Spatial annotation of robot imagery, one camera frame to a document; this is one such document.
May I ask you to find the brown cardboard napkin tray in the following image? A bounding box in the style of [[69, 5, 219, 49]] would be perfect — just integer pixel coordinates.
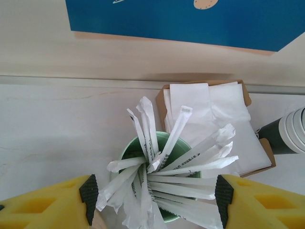
[[155, 79, 277, 178]]

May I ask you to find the paper cup stack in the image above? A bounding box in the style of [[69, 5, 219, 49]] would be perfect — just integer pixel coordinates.
[[256, 107, 305, 156]]

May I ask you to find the white napkin pile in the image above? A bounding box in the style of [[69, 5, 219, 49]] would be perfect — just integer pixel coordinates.
[[208, 82, 273, 173], [163, 82, 214, 134]]

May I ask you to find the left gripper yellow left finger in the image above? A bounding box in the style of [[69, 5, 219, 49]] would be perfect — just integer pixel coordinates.
[[0, 174, 99, 229]]

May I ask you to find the blue floral wall panel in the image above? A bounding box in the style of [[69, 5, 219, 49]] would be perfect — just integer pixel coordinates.
[[65, 0, 305, 52]]

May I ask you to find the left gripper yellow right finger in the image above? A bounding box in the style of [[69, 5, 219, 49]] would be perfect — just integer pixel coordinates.
[[214, 174, 305, 229]]

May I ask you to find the green straw holder cup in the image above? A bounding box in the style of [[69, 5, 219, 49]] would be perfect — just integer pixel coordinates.
[[118, 130, 203, 223]]

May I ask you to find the white wrapped paper straw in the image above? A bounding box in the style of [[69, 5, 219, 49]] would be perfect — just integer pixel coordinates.
[[146, 105, 193, 174], [135, 96, 162, 163], [166, 141, 234, 173], [152, 190, 226, 229], [96, 166, 143, 212], [126, 108, 155, 165], [147, 155, 239, 178], [149, 182, 216, 200], [147, 175, 217, 187], [122, 167, 153, 229], [157, 123, 236, 172], [106, 171, 144, 214], [106, 156, 146, 173]]

